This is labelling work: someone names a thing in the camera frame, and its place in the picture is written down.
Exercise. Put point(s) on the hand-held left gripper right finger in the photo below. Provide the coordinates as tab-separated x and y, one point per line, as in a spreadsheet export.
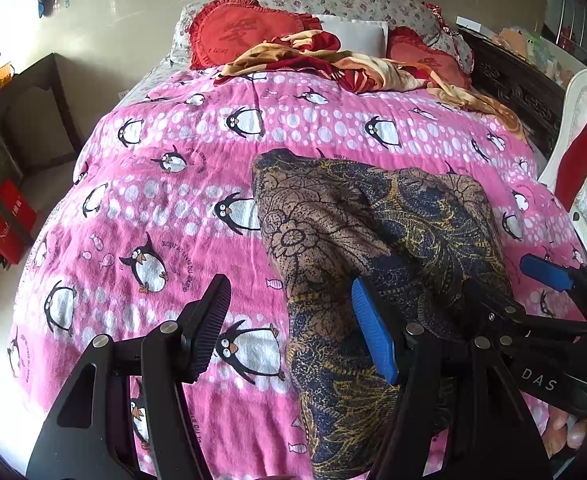
376	332

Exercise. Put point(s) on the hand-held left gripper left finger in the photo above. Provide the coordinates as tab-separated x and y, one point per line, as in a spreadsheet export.
208	330

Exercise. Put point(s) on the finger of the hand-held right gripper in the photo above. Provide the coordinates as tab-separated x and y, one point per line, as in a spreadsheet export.
546	271
493	305

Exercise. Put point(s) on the brown navy floral garment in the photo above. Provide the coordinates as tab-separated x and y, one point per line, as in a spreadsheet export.
333	240

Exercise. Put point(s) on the person's right hand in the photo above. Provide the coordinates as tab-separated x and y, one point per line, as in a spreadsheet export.
573	435

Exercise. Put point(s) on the red cloth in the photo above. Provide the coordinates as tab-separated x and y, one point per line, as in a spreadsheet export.
586	150

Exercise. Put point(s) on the white carved chair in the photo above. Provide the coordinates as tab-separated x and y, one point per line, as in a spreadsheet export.
573	110

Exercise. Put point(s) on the pink penguin blanket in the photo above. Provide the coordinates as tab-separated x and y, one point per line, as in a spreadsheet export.
148	160

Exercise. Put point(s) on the dark carved wooden headboard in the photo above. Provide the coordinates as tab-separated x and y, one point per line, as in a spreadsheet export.
513	90

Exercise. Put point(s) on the assorted clutter pile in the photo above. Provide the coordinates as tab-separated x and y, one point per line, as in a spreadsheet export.
533	50

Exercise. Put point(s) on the red heart ruffled pillow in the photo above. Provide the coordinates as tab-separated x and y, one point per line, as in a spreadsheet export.
423	60
233	30

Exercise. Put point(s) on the small white box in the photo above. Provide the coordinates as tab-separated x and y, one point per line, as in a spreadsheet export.
468	23

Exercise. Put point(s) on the orange red fleece blanket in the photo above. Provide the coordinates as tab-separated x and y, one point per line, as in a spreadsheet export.
373	67

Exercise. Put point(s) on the dark wooden cabinet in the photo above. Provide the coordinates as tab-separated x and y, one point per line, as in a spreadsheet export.
38	120

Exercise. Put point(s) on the white pillow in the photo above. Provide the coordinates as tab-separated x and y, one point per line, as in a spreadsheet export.
353	32

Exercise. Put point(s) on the white wall socket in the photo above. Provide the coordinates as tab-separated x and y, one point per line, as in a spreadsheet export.
123	94

